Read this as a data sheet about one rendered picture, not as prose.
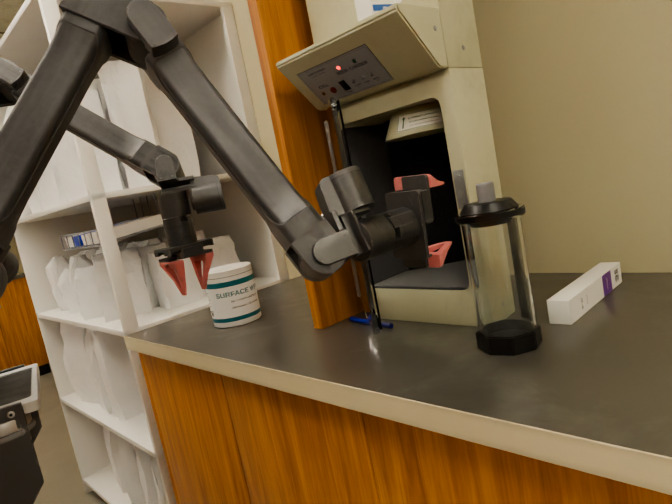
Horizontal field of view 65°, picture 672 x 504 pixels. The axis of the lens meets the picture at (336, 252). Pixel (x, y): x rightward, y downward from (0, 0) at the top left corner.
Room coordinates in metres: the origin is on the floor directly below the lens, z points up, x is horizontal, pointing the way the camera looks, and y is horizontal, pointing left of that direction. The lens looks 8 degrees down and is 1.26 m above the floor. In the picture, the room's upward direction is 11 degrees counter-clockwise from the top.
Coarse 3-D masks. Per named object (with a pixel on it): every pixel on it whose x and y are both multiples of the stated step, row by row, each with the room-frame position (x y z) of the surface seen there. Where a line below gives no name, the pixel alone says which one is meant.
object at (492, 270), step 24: (456, 216) 0.84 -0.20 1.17; (480, 216) 0.79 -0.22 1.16; (480, 240) 0.80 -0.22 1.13; (504, 240) 0.79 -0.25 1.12; (480, 264) 0.81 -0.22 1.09; (504, 264) 0.79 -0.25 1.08; (480, 288) 0.81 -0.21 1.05; (504, 288) 0.79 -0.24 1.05; (528, 288) 0.81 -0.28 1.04; (480, 312) 0.82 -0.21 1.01; (504, 312) 0.79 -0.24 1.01; (528, 312) 0.80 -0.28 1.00; (504, 336) 0.80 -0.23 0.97
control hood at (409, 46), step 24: (360, 24) 0.92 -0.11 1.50; (384, 24) 0.90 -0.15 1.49; (408, 24) 0.88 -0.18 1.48; (432, 24) 0.92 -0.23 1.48; (312, 48) 1.02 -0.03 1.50; (336, 48) 0.99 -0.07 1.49; (384, 48) 0.94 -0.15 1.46; (408, 48) 0.92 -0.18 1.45; (432, 48) 0.91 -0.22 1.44; (288, 72) 1.10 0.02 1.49; (408, 72) 0.96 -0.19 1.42; (432, 72) 0.96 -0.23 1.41; (312, 96) 1.13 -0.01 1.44; (360, 96) 1.07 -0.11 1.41
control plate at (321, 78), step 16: (368, 48) 0.95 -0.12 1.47; (320, 64) 1.04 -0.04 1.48; (336, 64) 1.02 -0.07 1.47; (352, 64) 1.00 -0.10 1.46; (368, 64) 0.99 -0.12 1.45; (304, 80) 1.09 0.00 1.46; (320, 80) 1.07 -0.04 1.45; (336, 80) 1.06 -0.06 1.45; (368, 80) 1.02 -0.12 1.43; (384, 80) 1.00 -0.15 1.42; (320, 96) 1.11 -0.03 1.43; (336, 96) 1.09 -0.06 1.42
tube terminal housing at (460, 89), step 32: (320, 0) 1.14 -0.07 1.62; (352, 0) 1.08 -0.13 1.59; (416, 0) 0.97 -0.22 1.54; (448, 0) 0.96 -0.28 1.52; (320, 32) 1.16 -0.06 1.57; (448, 32) 0.95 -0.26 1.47; (448, 64) 0.94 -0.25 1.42; (480, 64) 1.01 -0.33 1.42; (384, 96) 1.05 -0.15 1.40; (416, 96) 1.00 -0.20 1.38; (448, 96) 0.95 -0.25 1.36; (480, 96) 1.00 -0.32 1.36; (448, 128) 0.96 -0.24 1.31; (480, 128) 0.99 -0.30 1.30; (480, 160) 0.98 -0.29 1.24; (384, 288) 1.13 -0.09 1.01; (416, 320) 1.07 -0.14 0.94; (448, 320) 1.01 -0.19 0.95
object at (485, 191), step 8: (480, 184) 0.83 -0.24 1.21; (488, 184) 0.82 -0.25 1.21; (480, 192) 0.83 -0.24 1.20; (488, 192) 0.82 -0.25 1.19; (480, 200) 0.83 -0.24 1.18; (488, 200) 0.82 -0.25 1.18; (496, 200) 0.82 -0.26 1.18; (504, 200) 0.80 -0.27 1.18; (512, 200) 0.81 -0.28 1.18; (464, 208) 0.83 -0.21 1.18; (472, 208) 0.81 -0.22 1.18; (480, 208) 0.80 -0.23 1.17; (488, 208) 0.80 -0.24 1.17; (496, 208) 0.79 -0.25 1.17; (504, 208) 0.79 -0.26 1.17
